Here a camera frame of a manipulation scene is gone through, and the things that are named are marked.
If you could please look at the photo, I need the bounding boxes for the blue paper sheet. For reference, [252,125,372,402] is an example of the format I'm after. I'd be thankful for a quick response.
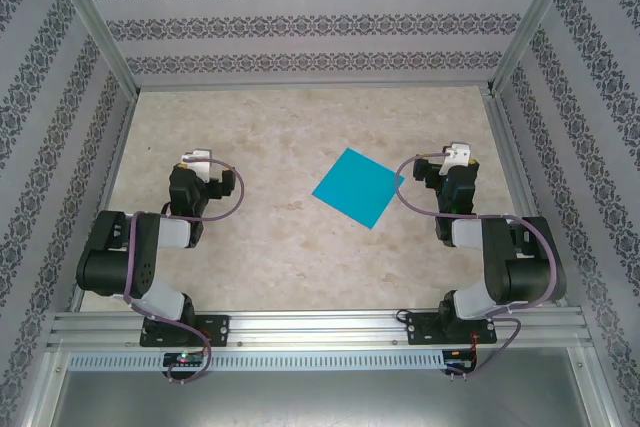
[311,147,408,231]

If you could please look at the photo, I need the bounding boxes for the grey metal sheet tray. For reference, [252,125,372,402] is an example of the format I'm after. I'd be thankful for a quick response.
[23,346,617,427]

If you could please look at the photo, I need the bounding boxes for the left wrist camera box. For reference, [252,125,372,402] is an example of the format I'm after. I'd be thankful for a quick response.
[180,148,214,182]

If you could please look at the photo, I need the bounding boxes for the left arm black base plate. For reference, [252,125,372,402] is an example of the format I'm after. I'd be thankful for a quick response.
[138,314,232,348]

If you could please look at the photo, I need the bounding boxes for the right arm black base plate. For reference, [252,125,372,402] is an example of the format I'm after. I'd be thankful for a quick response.
[405,311,499,347]

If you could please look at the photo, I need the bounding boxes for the aluminium mounting rail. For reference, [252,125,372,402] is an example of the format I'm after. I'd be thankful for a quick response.
[47,310,594,349]

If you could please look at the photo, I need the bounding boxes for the aluminium frame post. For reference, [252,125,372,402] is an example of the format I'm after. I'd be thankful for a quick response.
[486,0,584,96]
[42,0,142,94]

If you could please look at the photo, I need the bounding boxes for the slotted grey cable duct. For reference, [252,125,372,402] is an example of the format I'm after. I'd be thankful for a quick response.
[67,350,447,373]

